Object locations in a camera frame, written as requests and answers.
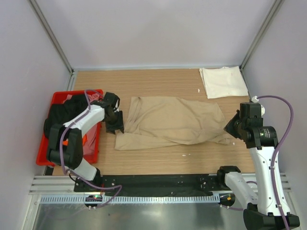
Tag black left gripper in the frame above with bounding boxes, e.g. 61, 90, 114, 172
105, 110, 124, 135

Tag beige t shirt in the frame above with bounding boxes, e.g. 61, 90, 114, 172
115, 96, 230, 150

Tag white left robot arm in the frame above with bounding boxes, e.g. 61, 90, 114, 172
47, 92, 124, 192

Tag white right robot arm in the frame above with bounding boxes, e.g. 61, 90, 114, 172
216, 102, 300, 230

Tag pink t shirt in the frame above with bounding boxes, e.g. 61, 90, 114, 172
63, 93, 100, 156

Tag folded white t shirt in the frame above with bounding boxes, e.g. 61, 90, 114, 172
199, 66, 248, 99

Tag black t shirt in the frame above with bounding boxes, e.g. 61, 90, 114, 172
44, 93, 88, 139

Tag red plastic bin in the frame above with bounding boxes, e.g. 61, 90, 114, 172
36, 91, 102, 166

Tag orange t shirt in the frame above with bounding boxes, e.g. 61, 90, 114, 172
62, 135, 84, 146

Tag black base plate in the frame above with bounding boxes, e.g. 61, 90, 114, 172
73, 174, 237, 193

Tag slotted cable duct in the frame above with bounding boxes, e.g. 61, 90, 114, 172
40, 194, 220, 204

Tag left aluminium frame post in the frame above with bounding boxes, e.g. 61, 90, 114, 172
28, 0, 74, 75

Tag aluminium frame post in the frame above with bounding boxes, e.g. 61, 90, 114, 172
240, 0, 285, 72
28, 0, 74, 75

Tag aluminium rail profile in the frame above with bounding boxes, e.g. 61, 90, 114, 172
29, 175, 75, 195

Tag right aluminium frame post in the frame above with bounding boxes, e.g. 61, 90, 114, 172
240, 0, 285, 72

